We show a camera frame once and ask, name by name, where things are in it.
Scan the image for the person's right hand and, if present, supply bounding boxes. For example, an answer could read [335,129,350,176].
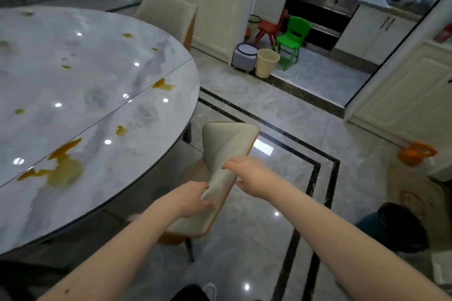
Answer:
[221,155,284,201]

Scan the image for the person's left hand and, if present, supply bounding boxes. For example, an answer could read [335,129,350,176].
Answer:
[172,181,216,219]

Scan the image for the beige dining chair orange back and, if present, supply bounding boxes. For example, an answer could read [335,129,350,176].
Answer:
[102,122,261,263]
[133,0,198,52]

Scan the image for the person's right forearm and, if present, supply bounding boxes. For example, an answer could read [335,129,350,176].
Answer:
[263,179,452,301]

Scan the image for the person's left forearm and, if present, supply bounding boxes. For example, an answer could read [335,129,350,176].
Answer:
[37,190,185,301]

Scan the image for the beige slotted waste bin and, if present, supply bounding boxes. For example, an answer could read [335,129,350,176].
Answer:
[255,48,281,79]

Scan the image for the grey round stool white top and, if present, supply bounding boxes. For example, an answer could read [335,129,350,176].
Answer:
[231,43,259,73]

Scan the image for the orange liquid spills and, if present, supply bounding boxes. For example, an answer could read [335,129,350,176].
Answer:
[0,11,176,188]

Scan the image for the white bin dark rim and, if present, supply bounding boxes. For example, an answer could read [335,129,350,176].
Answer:
[246,14,262,44]

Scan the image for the red plastic child chair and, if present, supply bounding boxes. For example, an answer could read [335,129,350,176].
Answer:
[253,9,289,48]

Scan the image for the green plastic child chair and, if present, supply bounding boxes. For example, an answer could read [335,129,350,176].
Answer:
[272,16,313,71]

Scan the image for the orange kettlebell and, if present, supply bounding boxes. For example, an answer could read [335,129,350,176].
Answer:
[397,142,438,167]

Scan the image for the beige patterned floor mat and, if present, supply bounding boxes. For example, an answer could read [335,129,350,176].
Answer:
[386,165,452,253]

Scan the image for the cream two-door cabinet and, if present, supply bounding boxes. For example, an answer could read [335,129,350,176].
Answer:
[180,0,245,63]

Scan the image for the cream panelled sideboard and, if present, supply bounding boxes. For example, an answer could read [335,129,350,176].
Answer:
[348,43,452,158]

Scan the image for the stainless steel oven range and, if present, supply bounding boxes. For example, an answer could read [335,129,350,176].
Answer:
[283,0,359,51]

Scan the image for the white kitchen base cabinet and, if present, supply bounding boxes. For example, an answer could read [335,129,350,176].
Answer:
[333,4,423,66]

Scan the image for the red canister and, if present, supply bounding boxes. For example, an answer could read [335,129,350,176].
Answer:
[433,24,452,44]

